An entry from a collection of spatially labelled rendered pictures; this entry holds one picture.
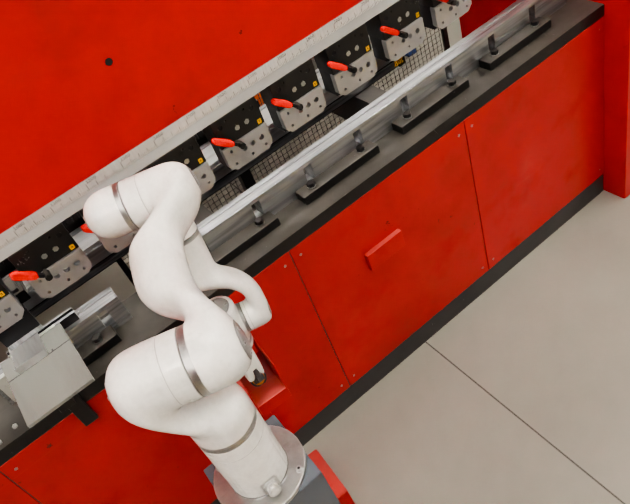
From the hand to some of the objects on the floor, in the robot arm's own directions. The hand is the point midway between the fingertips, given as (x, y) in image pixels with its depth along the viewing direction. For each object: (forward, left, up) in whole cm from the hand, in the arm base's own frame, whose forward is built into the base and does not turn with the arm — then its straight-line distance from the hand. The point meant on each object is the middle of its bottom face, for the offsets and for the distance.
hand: (256, 375), depth 183 cm
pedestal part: (-1, +5, -74) cm, 74 cm away
